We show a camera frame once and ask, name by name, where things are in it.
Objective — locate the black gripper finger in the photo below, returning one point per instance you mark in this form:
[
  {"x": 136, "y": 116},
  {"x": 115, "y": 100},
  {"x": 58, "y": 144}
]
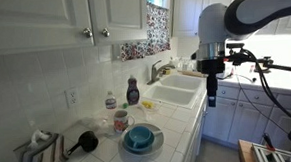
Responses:
[{"x": 212, "y": 97}]

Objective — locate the clear plastic bag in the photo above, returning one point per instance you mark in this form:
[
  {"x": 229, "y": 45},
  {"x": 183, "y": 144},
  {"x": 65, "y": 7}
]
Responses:
[{"x": 97, "y": 123}]

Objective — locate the grey round plate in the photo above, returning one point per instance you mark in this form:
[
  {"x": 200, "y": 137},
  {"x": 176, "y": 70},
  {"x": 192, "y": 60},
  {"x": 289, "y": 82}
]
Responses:
[{"x": 159, "y": 140}]

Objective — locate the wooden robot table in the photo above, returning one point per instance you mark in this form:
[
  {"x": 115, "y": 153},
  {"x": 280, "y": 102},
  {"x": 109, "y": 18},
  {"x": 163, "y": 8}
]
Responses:
[{"x": 245, "y": 152}]

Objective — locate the clear plastic water bottle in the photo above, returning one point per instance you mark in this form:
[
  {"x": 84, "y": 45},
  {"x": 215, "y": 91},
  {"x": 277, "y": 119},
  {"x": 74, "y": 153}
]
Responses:
[{"x": 110, "y": 101}]

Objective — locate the black camera stand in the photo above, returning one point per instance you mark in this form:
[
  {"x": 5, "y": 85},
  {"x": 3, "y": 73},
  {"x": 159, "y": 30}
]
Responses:
[{"x": 268, "y": 63}]

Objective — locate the metal kitchen faucet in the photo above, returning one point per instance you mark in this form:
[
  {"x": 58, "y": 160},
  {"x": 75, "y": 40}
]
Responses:
[{"x": 155, "y": 72}]

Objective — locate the white wall outlet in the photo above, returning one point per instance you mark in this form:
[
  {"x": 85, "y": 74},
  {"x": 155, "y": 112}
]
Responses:
[{"x": 72, "y": 97}]

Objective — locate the striped dish towel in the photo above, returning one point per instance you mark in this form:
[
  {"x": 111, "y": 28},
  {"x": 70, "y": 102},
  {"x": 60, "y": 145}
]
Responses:
[{"x": 42, "y": 156}]

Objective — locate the white double sink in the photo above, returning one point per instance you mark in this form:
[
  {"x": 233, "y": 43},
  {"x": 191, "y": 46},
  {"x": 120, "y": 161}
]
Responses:
[{"x": 176, "y": 89}]

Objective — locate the white lower cabinet door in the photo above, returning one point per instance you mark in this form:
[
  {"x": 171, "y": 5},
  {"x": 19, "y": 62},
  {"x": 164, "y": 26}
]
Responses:
[
  {"x": 249, "y": 122},
  {"x": 219, "y": 118}
]

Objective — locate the floral window curtain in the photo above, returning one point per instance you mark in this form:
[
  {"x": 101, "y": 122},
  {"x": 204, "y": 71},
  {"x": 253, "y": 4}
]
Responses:
[{"x": 156, "y": 30}]

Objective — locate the white upper cabinet door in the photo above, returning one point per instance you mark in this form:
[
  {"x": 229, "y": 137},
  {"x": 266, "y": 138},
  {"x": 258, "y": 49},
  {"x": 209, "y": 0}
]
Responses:
[
  {"x": 32, "y": 20},
  {"x": 118, "y": 12}
]

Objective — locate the white floral mug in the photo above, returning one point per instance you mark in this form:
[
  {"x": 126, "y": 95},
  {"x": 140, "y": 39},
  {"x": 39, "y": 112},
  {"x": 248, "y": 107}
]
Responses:
[{"x": 121, "y": 120}]

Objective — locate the black measuring cup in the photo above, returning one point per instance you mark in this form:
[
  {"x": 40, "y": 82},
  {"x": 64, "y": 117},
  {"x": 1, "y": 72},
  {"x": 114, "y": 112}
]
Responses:
[{"x": 88, "y": 140}]

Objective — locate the round metal cabinet knob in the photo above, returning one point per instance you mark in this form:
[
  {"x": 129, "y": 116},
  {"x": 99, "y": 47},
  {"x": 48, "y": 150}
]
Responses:
[
  {"x": 87, "y": 32},
  {"x": 105, "y": 32}
]

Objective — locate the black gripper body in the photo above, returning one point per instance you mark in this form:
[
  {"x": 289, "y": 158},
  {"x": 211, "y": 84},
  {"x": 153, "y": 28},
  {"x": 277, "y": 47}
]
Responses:
[{"x": 211, "y": 66}]

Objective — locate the small blue cup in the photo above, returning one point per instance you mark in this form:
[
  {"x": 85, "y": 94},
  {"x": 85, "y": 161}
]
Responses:
[{"x": 140, "y": 135}]

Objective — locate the small green cap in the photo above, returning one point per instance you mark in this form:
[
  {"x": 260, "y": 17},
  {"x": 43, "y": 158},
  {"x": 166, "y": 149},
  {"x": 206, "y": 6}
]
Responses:
[{"x": 125, "y": 105}]

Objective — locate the white under-counter cabinet door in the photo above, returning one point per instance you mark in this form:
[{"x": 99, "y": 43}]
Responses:
[{"x": 198, "y": 135}]

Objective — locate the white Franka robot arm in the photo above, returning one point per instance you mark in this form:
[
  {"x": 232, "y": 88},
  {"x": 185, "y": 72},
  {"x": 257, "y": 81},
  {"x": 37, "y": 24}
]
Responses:
[{"x": 216, "y": 24}]

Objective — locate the white crumpled paper towel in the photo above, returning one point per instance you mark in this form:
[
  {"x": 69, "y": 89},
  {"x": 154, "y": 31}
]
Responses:
[{"x": 38, "y": 136}]

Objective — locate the white lower cabinet drawer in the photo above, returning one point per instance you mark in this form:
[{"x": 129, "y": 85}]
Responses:
[
  {"x": 227, "y": 92},
  {"x": 257, "y": 97}
]

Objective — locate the purple dish soap bottle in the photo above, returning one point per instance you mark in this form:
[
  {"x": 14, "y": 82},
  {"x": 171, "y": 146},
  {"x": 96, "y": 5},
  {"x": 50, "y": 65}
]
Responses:
[{"x": 132, "y": 91}]

